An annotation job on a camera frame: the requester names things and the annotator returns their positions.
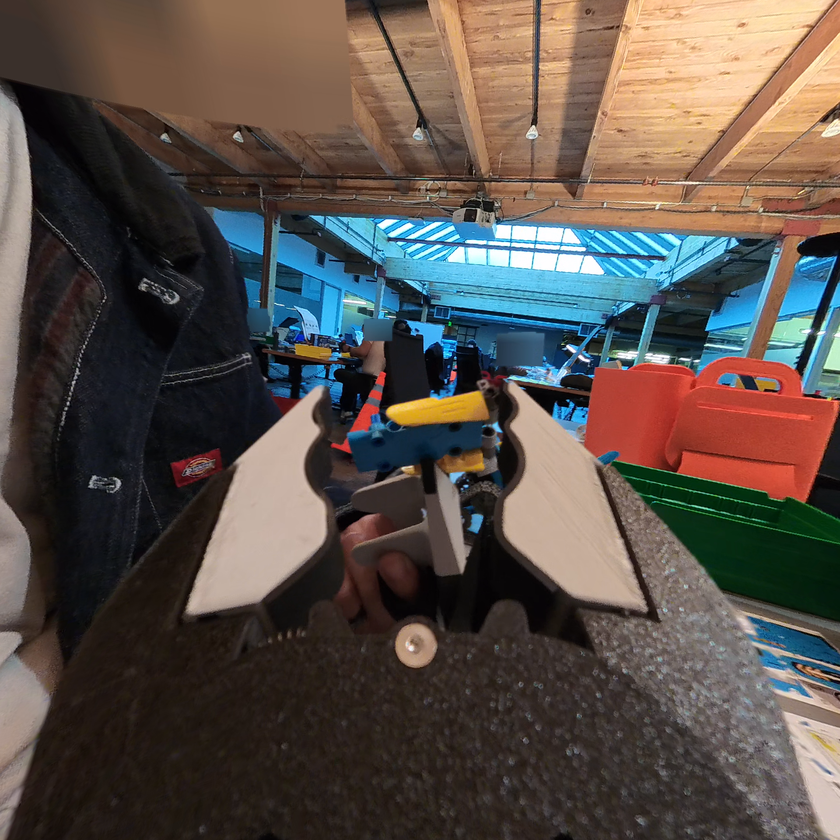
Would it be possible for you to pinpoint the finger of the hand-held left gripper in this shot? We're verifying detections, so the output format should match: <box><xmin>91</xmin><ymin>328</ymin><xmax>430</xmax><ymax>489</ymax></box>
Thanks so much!
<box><xmin>420</xmin><ymin>456</ymin><xmax>469</xmax><ymax>578</ymax></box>

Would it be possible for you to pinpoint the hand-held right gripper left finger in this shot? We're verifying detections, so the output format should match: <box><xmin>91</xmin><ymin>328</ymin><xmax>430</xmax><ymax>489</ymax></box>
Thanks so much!
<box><xmin>182</xmin><ymin>386</ymin><xmax>347</xmax><ymax>624</ymax></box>

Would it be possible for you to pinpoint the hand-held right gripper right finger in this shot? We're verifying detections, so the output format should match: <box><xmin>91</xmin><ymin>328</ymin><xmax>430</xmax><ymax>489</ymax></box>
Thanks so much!
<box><xmin>493</xmin><ymin>382</ymin><xmax>657</xmax><ymax>621</ymax></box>

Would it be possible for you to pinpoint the yellow blue brick assembly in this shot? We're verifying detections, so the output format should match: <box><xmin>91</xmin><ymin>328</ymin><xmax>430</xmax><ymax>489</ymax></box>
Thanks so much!
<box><xmin>346</xmin><ymin>387</ymin><xmax>506</xmax><ymax>476</ymax></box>

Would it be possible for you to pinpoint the person's left hand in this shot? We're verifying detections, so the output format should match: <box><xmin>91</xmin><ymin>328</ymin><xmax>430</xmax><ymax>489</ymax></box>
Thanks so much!
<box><xmin>333</xmin><ymin>513</ymin><xmax>422</xmax><ymax>632</ymax></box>

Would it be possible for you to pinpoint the orange traffic cone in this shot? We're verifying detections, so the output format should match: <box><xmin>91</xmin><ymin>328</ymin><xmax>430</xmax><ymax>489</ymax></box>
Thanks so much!
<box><xmin>330</xmin><ymin>371</ymin><xmax>388</xmax><ymax>457</ymax></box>

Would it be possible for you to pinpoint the black chair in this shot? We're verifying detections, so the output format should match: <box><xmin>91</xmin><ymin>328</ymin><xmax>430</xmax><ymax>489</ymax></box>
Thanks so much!
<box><xmin>381</xmin><ymin>325</ymin><xmax>431</xmax><ymax>411</ymax></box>

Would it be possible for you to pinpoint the wooden table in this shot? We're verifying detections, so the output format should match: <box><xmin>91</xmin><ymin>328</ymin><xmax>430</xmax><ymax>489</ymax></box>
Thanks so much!
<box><xmin>262</xmin><ymin>348</ymin><xmax>362</xmax><ymax>401</ymax></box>

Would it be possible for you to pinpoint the green plastic bin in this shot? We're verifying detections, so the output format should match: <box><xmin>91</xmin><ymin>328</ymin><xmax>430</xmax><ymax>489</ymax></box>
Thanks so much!
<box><xmin>610</xmin><ymin>459</ymin><xmax>840</xmax><ymax>621</ymax></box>

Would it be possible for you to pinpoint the blue sticker sheet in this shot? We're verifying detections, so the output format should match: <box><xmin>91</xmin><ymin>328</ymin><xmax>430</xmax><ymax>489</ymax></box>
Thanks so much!
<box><xmin>738</xmin><ymin>610</ymin><xmax>840</xmax><ymax>706</ymax></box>

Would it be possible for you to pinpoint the white ceiling projector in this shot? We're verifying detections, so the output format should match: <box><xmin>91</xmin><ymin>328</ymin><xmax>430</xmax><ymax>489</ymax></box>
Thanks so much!
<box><xmin>451</xmin><ymin>197</ymin><xmax>500</xmax><ymax>240</ymax></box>

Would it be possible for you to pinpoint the white garment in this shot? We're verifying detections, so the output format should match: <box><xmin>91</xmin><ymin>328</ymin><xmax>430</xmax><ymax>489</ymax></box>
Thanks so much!
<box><xmin>0</xmin><ymin>85</ymin><xmax>67</xmax><ymax>840</ymax></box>

